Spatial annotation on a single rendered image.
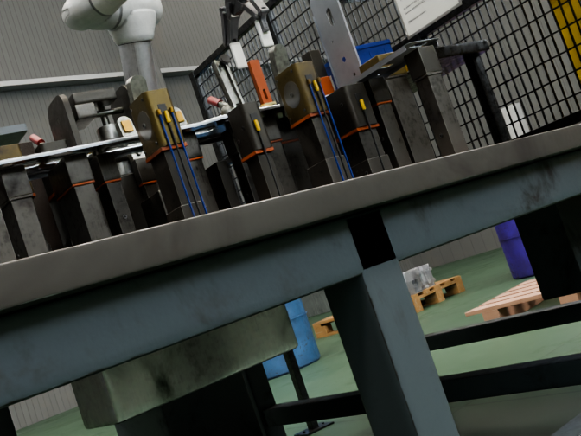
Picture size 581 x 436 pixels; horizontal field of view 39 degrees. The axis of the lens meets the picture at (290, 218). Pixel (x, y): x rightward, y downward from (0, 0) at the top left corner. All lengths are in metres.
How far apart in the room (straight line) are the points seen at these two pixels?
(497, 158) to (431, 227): 0.18
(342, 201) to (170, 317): 0.27
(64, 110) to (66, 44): 9.55
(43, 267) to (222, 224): 0.21
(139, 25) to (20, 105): 8.29
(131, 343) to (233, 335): 0.41
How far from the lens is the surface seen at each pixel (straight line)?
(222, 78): 2.17
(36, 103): 10.95
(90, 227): 1.69
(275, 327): 1.28
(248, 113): 1.74
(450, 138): 1.78
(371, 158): 1.85
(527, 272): 6.76
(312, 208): 0.96
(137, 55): 2.60
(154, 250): 0.82
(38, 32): 11.42
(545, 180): 1.46
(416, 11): 2.38
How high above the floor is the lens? 0.61
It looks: 4 degrees up
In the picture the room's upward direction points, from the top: 19 degrees counter-clockwise
